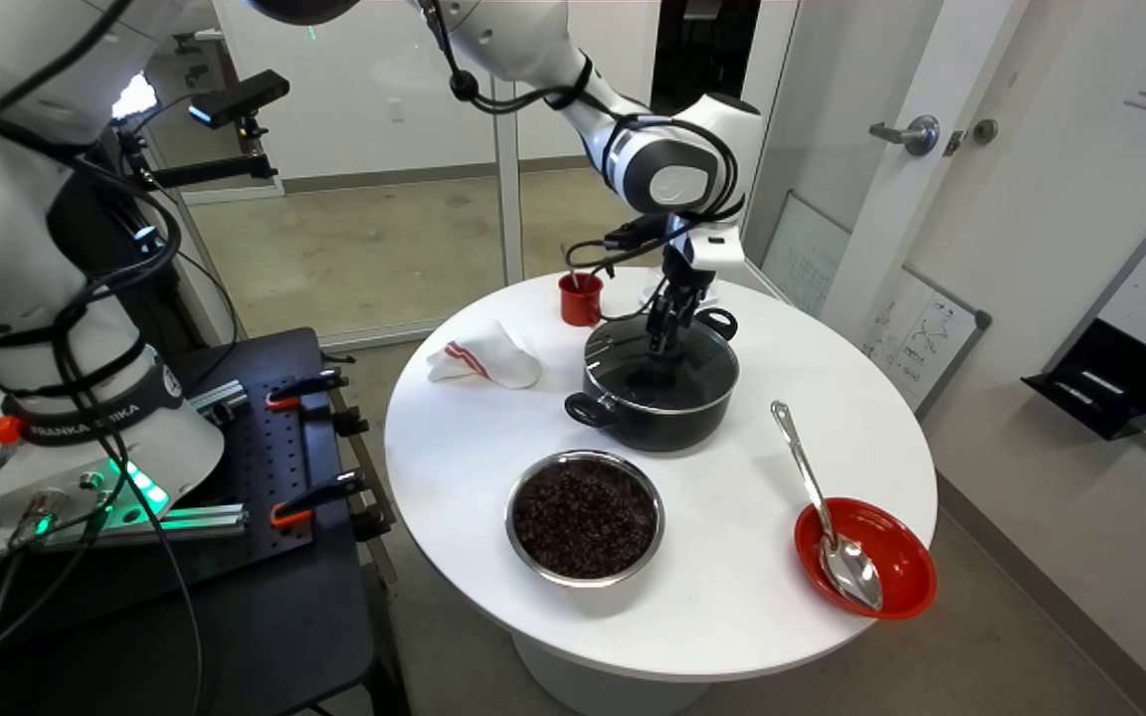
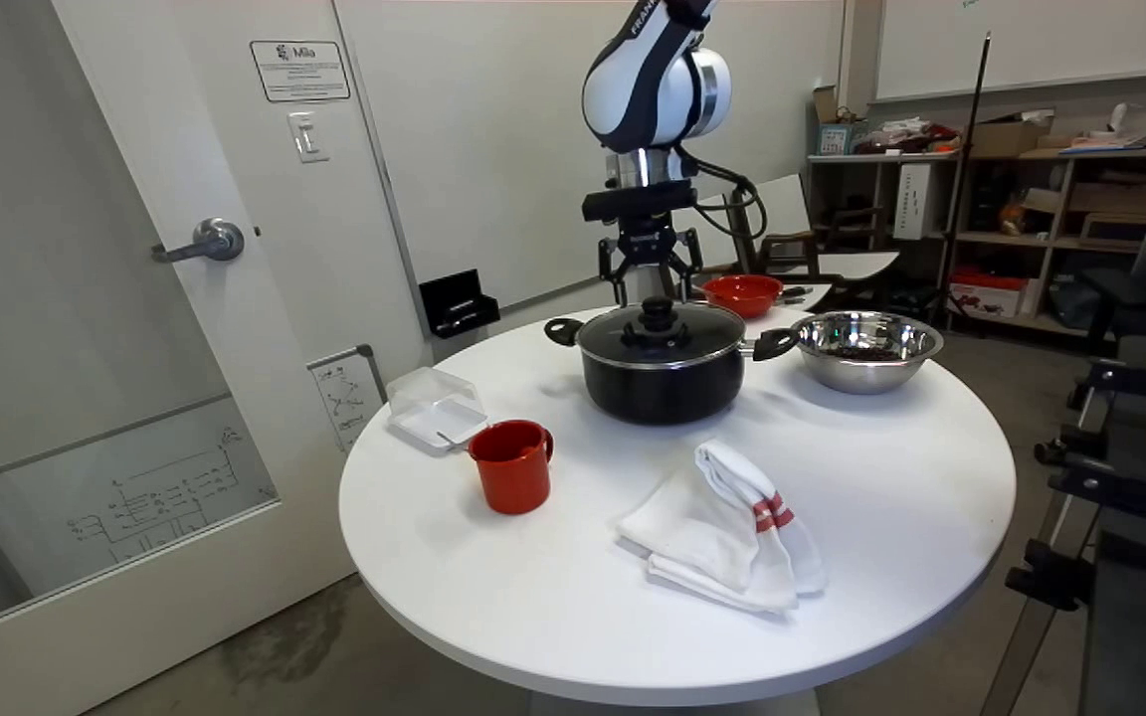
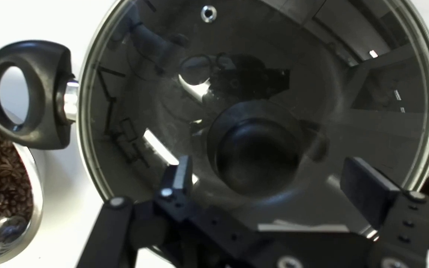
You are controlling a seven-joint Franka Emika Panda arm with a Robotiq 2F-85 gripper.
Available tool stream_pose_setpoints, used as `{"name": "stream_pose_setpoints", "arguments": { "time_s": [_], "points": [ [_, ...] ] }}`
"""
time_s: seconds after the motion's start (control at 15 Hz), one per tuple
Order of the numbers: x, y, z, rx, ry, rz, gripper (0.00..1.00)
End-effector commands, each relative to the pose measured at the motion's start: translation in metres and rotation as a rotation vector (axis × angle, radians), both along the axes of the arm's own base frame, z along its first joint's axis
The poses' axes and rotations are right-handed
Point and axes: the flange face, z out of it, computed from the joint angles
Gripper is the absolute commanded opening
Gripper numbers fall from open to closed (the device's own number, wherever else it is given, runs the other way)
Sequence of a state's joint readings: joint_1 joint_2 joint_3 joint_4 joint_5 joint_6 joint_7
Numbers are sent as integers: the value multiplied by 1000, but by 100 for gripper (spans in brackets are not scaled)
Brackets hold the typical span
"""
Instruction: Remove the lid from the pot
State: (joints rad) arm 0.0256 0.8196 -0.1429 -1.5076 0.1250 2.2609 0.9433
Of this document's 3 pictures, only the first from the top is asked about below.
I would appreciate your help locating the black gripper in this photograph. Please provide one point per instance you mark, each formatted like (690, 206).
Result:
(685, 284)

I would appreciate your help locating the glass pot lid black knob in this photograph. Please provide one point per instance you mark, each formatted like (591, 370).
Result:
(625, 370)

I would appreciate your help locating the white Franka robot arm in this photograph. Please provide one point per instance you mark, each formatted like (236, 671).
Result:
(18, 252)

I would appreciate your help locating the black cooking pot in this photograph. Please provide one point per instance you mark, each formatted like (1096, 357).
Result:
(656, 430)

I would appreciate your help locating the red cup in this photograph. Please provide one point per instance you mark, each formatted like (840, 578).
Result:
(577, 304)

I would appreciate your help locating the whiteboard panel on door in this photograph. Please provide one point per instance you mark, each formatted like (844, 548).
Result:
(804, 252)

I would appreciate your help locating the white cloth red stripes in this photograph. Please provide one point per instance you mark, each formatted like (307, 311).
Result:
(500, 357)

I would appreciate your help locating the metal spoon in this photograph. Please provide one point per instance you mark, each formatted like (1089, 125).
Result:
(804, 464)

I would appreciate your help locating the steel bowl of dark beans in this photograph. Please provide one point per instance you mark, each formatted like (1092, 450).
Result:
(585, 517)

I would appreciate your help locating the small leaning whiteboard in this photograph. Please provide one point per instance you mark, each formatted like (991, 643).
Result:
(926, 340)

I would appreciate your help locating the red shallow bowl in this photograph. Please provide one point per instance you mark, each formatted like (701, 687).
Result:
(894, 549)

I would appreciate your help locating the white door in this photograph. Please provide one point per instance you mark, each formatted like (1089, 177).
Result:
(865, 81)

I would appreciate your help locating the black robot cart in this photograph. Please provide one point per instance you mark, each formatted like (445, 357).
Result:
(296, 597)

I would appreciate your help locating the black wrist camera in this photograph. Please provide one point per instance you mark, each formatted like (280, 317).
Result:
(634, 235)

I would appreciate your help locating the black wall tray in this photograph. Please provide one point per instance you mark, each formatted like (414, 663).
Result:
(1111, 378)

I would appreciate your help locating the black camera on stand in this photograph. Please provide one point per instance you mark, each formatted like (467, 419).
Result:
(240, 97)

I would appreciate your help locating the aluminium rail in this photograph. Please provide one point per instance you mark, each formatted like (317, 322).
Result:
(189, 517)

